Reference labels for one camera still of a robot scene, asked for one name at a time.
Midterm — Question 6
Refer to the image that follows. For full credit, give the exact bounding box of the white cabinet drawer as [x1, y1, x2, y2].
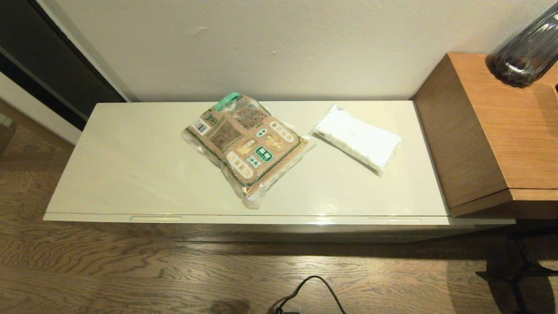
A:
[43, 213, 450, 226]

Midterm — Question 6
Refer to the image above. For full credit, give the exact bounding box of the white low cabinet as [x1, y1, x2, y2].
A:
[43, 101, 516, 243]

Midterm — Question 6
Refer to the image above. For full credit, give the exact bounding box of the wooden side cabinet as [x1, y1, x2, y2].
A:
[412, 52, 558, 218]

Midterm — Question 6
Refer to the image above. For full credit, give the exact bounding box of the brown printed plastic food bag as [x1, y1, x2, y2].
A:
[181, 92, 316, 210]

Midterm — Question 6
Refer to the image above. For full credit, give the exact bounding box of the white soft tissue pack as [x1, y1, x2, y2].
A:
[310, 105, 402, 177]

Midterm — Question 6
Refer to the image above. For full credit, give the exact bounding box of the dark door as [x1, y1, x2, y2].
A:
[0, 0, 128, 131]

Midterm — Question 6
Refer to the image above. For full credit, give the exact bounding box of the black metal stand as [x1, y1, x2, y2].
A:
[476, 231, 558, 314]

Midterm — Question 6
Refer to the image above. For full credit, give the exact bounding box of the dark glass vase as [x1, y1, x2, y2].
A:
[486, 3, 558, 88]

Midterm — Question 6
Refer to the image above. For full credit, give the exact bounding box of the black cable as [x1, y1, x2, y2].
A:
[267, 276, 347, 314]

